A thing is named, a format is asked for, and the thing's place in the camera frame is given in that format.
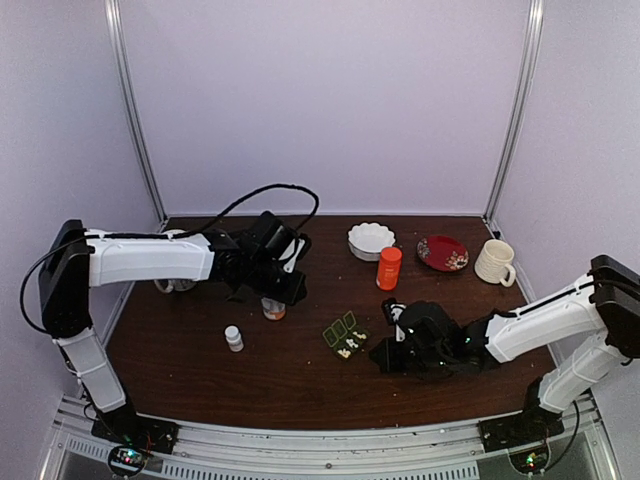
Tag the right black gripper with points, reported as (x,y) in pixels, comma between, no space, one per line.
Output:
(389,364)

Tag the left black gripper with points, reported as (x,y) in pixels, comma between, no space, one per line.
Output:
(290,296)

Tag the grey lid pill bottle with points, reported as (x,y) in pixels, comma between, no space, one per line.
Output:
(273,310)

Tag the small white pill bottle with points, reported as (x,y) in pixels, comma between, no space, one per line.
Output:
(234,338)

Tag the green weekly pill organizer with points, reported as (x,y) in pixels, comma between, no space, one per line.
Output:
(337,332)

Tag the orange pill bottle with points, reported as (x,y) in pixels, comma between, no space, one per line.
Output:
(389,265)

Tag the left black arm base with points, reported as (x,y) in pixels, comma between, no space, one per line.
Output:
(136,438)

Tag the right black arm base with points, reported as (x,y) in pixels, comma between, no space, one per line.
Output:
(525,436)

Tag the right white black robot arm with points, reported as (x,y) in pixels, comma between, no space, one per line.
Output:
(604,303)

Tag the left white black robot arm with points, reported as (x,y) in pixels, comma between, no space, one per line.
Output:
(262,258)

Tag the white fluted ceramic bowl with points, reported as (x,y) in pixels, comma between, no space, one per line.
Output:
(367,240)

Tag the paper cup with orange contents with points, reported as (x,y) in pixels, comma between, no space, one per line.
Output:
(175,285)

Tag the red floral plate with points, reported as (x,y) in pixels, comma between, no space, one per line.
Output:
(442,253)

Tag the cream ceramic mug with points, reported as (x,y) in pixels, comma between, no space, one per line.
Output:
(494,263)

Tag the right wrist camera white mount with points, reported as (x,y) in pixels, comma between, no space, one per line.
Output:
(392,310)

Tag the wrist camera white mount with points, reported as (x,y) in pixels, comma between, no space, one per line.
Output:
(293,252)
(392,310)

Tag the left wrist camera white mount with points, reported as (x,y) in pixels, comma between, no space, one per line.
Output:
(293,252)

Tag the front aluminium rail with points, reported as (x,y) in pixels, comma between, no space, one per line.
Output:
(452,450)

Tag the left aluminium frame post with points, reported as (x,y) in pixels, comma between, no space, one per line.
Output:
(118,42)

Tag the aluminium frame post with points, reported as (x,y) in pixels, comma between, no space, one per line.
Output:
(529,59)
(118,42)

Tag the right aluminium frame post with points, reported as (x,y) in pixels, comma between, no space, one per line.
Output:
(529,59)

